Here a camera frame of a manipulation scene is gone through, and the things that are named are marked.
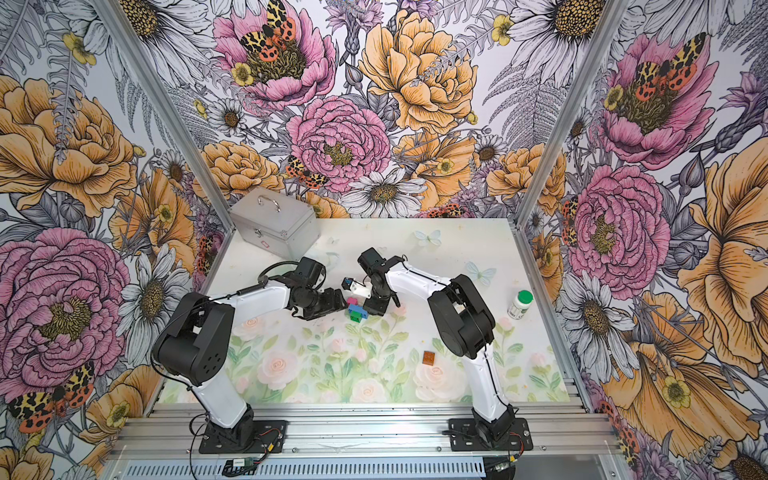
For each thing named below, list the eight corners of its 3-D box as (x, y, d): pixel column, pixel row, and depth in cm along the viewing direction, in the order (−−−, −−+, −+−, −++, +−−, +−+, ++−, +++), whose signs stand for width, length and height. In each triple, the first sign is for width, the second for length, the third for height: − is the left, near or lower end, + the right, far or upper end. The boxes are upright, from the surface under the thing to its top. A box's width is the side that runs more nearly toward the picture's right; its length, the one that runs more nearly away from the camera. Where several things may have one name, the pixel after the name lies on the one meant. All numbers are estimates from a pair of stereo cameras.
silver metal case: (237, 265, 112) (216, 230, 98) (257, 218, 128) (241, 182, 114) (313, 265, 112) (302, 230, 98) (323, 218, 128) (315, 183, 114)
